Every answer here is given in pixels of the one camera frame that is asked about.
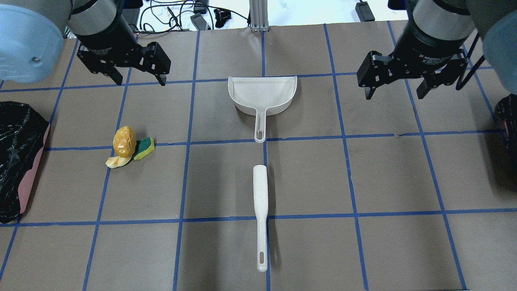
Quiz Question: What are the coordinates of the aluminium frame post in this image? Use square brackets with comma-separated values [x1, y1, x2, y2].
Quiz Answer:
[249, 0, 270, 32]

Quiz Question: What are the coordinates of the left bin black liner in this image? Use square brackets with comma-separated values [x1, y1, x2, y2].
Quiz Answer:
[0, 101, 50, 224]

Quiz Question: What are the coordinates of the grey phone device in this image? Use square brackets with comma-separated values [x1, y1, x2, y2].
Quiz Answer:
[190, 13, 212, 31]

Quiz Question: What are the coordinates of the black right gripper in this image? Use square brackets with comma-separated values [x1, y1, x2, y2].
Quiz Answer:
[357, 49, 467, 101]

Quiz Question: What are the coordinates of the green yellow sponge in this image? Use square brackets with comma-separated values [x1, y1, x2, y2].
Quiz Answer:
[132, 137, 155, 160]

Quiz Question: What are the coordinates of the white hand brush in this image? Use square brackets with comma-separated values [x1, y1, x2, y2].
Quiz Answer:
[253, 164, 269, 272]

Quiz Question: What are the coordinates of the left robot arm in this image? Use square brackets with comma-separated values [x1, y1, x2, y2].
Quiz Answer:
[0, 0, 171, 86]

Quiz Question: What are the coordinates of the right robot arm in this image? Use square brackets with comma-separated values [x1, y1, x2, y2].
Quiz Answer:
[357, 0, 516, 100]

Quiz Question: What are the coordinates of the pale yellow peel scrap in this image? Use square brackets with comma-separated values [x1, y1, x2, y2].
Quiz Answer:
[105, 156, 132, 168]

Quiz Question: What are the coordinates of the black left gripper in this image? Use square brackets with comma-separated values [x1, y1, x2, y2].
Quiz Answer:
[76, 41, 171, 86]

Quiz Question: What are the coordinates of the black adapter top right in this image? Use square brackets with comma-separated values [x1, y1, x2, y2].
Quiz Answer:
[355, 0, 375, 22]

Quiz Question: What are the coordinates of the black power adapter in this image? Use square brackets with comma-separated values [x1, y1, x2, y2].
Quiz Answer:
[119, 0, 143, 32]

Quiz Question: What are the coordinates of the beige plastic dustpan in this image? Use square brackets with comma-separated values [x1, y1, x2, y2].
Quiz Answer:
[227, 76, 298, 143]

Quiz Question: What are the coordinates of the yellow paper ball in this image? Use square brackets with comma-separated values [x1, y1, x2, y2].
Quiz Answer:
[112, 127, 137, 157]

